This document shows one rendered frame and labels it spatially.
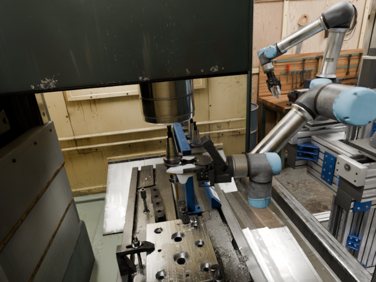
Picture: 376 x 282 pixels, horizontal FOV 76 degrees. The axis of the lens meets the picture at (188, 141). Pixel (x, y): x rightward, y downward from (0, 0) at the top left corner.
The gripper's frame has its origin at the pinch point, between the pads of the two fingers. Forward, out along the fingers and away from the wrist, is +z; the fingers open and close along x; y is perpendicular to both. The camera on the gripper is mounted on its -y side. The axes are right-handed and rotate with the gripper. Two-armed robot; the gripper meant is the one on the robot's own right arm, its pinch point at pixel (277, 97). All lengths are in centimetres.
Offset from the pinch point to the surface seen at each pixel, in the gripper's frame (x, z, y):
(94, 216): -129, 36, 79
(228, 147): -47, 25, 5
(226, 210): -29, 43, 85
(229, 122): -37.8, 6.2, 8.4
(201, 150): -26, 12, 95
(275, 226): -14, 63, 67
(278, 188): -12, 53, 42
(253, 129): -50, 27, -113
